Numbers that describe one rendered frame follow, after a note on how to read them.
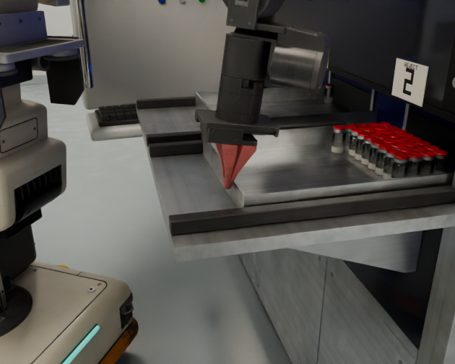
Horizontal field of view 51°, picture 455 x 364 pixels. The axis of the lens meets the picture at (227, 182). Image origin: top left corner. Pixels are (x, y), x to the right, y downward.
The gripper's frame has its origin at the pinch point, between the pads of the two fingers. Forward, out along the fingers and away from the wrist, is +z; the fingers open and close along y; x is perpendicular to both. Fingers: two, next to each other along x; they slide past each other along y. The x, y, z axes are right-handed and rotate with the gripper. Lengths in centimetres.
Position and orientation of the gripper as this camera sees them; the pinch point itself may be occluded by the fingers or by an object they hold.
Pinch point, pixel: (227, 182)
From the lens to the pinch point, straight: 66.7
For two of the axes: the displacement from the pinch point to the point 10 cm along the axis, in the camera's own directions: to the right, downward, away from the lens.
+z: -1.4, 9.2, 3.7
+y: 9.7, 0.4, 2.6
